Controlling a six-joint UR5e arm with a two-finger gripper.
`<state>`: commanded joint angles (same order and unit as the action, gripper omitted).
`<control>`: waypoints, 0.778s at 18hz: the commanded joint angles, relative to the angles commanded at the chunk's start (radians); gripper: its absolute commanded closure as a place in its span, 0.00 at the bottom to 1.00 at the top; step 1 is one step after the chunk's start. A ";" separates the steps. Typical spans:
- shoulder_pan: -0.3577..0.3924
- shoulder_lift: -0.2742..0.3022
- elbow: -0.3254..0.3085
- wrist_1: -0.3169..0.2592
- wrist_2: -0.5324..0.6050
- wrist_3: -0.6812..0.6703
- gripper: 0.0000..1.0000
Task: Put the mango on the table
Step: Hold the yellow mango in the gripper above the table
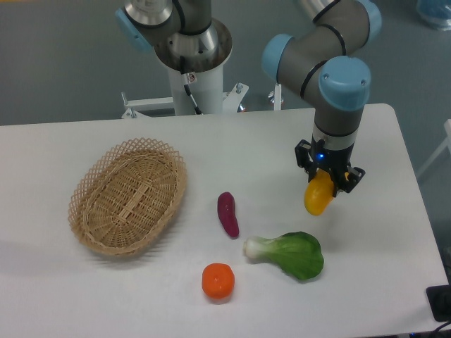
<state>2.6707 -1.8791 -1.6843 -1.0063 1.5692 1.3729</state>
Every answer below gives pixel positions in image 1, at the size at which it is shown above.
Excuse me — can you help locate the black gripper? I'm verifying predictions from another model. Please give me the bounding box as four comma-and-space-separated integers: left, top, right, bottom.
295, 137, 365, 196

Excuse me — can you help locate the yellow mango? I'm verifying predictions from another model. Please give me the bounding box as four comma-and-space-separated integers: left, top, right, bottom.
304, 169, 334, 216

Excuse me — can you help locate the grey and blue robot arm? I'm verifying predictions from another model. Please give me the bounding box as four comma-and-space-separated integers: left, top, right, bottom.
115, 1, 382, 194

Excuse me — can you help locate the green bok choy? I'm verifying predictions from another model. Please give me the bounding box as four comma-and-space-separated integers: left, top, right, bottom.
243, 232, 324, 281

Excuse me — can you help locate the purple sweet potato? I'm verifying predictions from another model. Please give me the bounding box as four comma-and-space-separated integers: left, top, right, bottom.
217, 192, 240, 239

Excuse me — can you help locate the orange tangerine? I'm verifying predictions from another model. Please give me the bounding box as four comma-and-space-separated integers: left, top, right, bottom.
202, 263, 235, 300

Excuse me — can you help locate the black device at table edge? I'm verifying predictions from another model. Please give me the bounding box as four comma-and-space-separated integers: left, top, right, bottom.
426, 284, 450, 322

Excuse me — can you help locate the blue object in corner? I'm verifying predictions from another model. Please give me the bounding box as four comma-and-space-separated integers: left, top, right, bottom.
416, 0, 450, 31

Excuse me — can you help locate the woven wicker basket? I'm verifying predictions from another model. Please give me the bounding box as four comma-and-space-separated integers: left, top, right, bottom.
68, 138, 187, 256

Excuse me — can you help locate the white frame at right edge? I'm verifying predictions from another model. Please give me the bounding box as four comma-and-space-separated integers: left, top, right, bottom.
416, 119, 450, 181

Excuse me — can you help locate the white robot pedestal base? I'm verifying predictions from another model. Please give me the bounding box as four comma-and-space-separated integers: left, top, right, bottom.
121, 63, 287, 119

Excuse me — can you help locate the black cable on pedestal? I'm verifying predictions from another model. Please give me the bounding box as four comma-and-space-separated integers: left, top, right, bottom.
178, 56, 204, 115

